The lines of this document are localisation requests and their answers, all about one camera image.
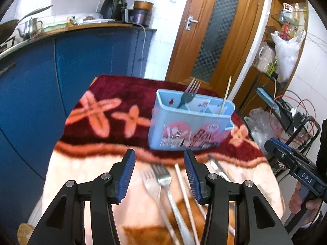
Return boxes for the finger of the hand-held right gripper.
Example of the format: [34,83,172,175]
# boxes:
[264,138,297,162]

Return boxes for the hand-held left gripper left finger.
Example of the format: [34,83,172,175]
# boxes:
[27,148,136,245]

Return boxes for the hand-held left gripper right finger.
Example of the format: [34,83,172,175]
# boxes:
[183,149,294,245]

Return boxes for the beige chopstick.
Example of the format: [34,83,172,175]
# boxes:
[220,76,232,115]
[174,164,200,245]

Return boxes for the white plastic fork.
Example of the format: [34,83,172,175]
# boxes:
[140,170,179,245]

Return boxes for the metal knife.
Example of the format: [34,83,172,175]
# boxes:
[207,154,237,183]

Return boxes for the metal fork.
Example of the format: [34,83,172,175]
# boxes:
[151,163,195,245]
[176,78,201,109]

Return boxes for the light blue utensil box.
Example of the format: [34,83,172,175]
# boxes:
[149,89,236,151]

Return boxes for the person's right hand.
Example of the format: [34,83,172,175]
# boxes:
[289,181,324,229]

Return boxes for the crumpled clear plastic bag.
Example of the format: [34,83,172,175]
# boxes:
[244,108,278,155]

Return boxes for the red and pink floral blanket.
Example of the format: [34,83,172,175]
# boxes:
[42,75,285,245]

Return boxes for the black metal cart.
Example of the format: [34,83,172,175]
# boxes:
[240,72,321,182]

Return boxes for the blue striped flat device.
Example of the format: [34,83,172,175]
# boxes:
[257,87,280,110]

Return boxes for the green bottle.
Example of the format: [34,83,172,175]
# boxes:
[267,56,279,76]

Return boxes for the clear bag on shelf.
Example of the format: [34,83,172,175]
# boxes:
[255,42,276,73]

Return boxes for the white plastic bag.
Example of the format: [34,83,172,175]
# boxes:
[271,29,306,82]

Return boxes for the red bottle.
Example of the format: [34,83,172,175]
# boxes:
[280,23,290,40]

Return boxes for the orange round object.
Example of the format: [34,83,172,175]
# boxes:
[17,223,34,245]

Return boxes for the blue kitchen cabinet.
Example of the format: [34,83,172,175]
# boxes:
[0,27,157,235]

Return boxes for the wooden door with glass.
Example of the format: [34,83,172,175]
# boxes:
[166,0,267,90]

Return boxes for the kitchen countertop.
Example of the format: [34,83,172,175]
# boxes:
[0,22,157,59]

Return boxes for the white plate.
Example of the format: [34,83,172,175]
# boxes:
[78,18,116,25]

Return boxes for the stacked cooking pots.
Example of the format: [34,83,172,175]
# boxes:
[128,9,151,27]

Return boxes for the black air fryer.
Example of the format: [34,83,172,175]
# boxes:
[100,0,129,22]

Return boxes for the orange pot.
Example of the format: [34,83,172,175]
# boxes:
[133,0,154,11]

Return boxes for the metal kettle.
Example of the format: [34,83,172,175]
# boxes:
[17,17,44,40]

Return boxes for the black stove grate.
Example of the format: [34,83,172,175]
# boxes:
[0,36,16,54]

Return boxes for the dark wok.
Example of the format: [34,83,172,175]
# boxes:
[0,4,54,44]

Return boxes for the red wires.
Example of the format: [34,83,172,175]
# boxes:
[269,96,318,138]

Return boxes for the white power cable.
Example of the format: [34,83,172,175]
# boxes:
[138,23,147,78]

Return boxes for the metal door handle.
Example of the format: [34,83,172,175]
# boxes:
[184,15,199,30]

